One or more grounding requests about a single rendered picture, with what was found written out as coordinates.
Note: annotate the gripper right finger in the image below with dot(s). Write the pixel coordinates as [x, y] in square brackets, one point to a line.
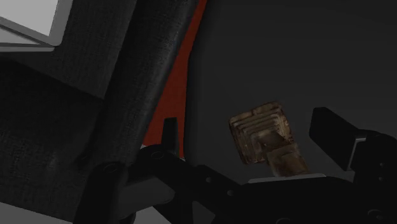
[333, 136]

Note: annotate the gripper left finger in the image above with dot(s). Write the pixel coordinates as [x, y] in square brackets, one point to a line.
[173, 183]

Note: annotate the brown ridged block object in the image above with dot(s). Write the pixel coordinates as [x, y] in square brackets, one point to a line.
[263, 133]

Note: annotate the dark grey fabric sofa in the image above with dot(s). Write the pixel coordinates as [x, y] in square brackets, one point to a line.
[62, 124]

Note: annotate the white framed window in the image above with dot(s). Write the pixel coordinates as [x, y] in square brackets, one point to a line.
[28, 18]

